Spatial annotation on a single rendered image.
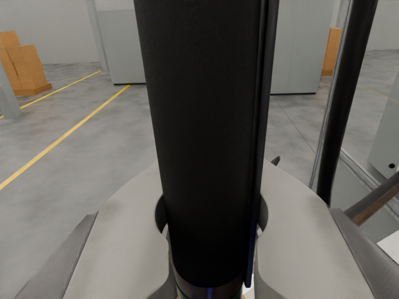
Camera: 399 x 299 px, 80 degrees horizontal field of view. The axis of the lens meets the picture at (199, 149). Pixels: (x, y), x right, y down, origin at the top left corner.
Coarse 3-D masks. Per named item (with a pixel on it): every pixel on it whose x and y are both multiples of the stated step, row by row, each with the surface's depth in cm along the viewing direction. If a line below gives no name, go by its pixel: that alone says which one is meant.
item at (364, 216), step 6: (396, 186) 26; (390, 192) 26; (396, 192) 26; (384, 198) 25; (390, 198) 26; (378, 204) 24; (384, 204) 25; (366, 210) 24; (372, 210) 24; (378, 210) 24; (360, 216) 23; (366, 216) 23; (354, 222) 22; (360, 222) 23
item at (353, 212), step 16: (368, 0) 10; (352, 16) 11; (368, 16) 10; (352, 32) 11; (368, 32) 11; (352, 48) 11; (352, 64) 12; (336, 80) 13; (352, 80) 12; (336, 96) 13; (352, 96) 12; (336, 112) 13; (336, 128) 13; (336, 144) 14; (336, 160) 14; (320, 176) 15; (320, 192) 16; (384, 192) 24; (352, 208) 22
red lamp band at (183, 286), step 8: (176, 272) 10; (240, 272) 10; (176, 280) 11; (184, 280) 10; (232, 280) 10; (240, 280) 11; (184, 288) 10; (192, 288) 10; (200, 288) 10; (208, 288) 10; (216, 288) 10; (224, 288) 10; (232, 288) 10; (192, 296) 10; (200, 296) 10; (208, 296) 10; (216, 296) 10; (224, 296) 10
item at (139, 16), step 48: (144, 0) 5; (192, 0) 5; (240, 0) 5; (144, 48) 6; (192, 48) 5; (240, 48) 6; (192, 96) 6; (240, 96) 6; (192, 144) 7; (240, 144) 7; (192, 192) 7; (240, 192) 8; (192, 240) 8; (240, 240) 9
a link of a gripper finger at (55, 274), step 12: (96, 216) 8; (84, 228) 8; (72, 240) 7; (84, 240) 7; (60, 252) 7; (72, 252) 7; (48, 264) 7; (60, 264) 7; (72, 264) 7; (36, 276) 6; (48, 276) 6; (60, 276) 6; (24, 288) 6; (36, 288) 6; (48, 288) 6; (60, 288) 6
